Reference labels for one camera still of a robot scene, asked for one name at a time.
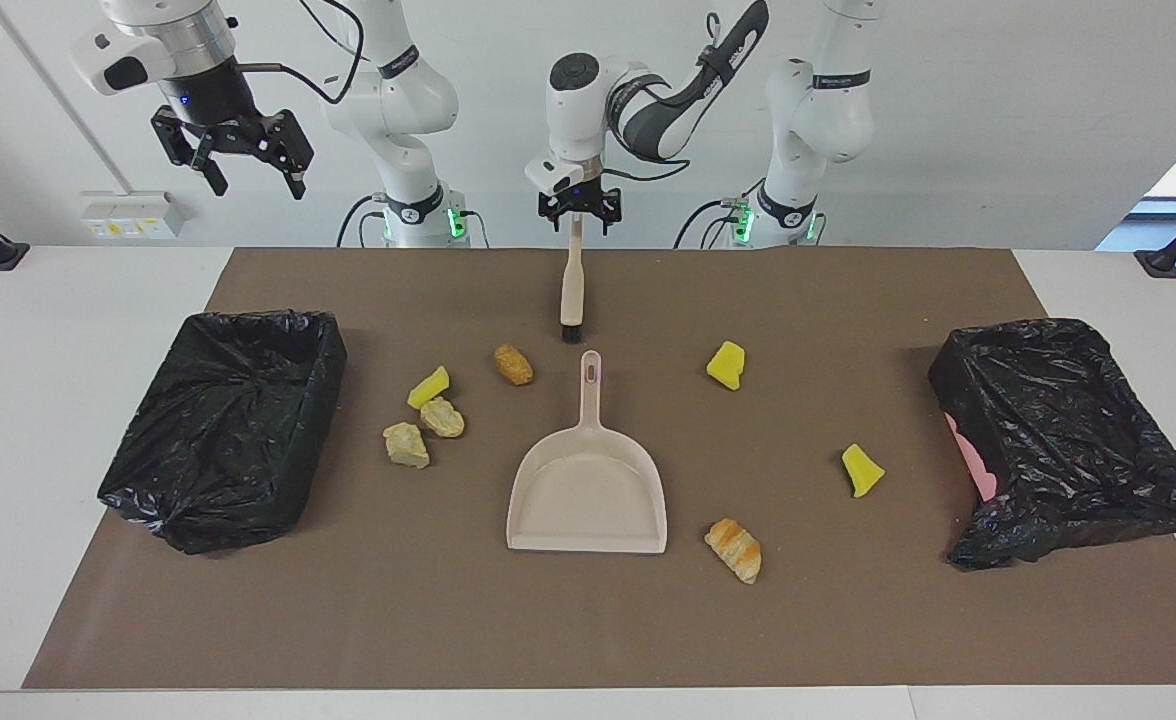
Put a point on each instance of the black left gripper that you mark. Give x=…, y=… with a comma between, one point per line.
x=580, y=198

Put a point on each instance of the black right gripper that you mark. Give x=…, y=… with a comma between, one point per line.
x=218, y=100

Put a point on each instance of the beige hand brush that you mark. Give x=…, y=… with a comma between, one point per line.
x=572, y=290

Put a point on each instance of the brown fried nugget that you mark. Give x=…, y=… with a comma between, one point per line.
x=514, y=365

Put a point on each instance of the yellow sponge piece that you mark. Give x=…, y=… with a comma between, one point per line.
x=861, y=472
x=429, y=388
x=726, y=366

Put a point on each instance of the beige lump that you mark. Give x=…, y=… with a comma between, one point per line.
x=406, y=445
x=442, y=418

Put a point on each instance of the beige plastic dustpan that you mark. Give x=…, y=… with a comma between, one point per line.
x=588, y=500

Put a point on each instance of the toy croissant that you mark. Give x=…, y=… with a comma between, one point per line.
x=736, y=552

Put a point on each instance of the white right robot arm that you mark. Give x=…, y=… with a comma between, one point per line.
x=398, y=100

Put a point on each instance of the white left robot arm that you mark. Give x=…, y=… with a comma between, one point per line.
x=818, y=110

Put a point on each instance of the black bag covered bin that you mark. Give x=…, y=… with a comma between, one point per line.
x=218, y=430

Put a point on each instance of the pink plastic bin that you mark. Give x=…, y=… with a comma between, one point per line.
x=978, y=470

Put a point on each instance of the brown table mat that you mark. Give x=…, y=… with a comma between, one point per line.
x=588, y=620

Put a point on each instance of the black garbage bag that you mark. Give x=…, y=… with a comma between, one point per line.
x=1068, y=420

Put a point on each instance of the white wall socket box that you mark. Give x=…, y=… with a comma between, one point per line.
x=128, y=215

